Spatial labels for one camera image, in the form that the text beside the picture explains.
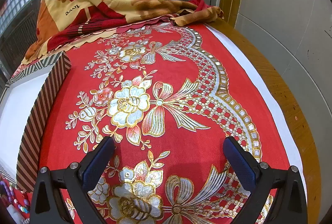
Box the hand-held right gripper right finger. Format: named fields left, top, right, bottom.
left=223, top=136, right=308, bottom=224

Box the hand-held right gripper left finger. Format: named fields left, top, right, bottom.
left=30, top=136, right=116, bottom=224

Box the striped cardboard box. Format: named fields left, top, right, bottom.
left=0, top=51, right=72, bottom=192

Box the multicolour bead bracelet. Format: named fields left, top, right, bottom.
left=14, top=191, right=32, bottom=214

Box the purple bead bracelet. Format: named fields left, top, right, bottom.
left=0, top=179, right=13, bottom=197

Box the white undercloth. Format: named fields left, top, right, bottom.
left=206, top=23, right=309, bottom=204

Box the red gold floral tablecloth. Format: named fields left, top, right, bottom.
left=16, top=20, right=308, bottom=224

